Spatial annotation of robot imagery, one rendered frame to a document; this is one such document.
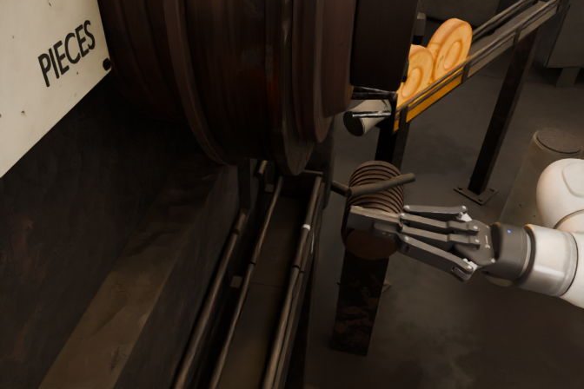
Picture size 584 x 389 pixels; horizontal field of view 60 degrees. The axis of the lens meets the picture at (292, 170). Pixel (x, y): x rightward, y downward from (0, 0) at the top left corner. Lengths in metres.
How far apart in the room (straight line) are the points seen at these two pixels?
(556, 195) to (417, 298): 0.82
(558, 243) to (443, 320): 0.87
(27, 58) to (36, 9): 0.03
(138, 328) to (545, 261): 0.51
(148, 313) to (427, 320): 1.19
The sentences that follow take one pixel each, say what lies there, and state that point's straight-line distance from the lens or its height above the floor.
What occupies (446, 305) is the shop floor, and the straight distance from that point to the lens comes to 1.62.
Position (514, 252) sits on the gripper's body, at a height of 0.75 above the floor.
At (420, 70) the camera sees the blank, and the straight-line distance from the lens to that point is 1.16.
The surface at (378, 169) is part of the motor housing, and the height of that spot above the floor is 0.53.
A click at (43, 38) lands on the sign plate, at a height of 1.11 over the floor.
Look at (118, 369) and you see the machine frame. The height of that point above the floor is 0.87.
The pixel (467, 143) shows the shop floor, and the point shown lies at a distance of 2.28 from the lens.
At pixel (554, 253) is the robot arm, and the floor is 0.76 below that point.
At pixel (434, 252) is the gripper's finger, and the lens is 0.70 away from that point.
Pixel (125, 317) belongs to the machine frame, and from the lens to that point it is 0.47.
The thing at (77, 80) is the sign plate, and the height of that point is 1.07.
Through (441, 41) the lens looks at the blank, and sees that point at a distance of 1.19.
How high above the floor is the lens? 1.24
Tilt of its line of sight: 39 degrees down
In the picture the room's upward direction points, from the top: 2 degrees clockwise
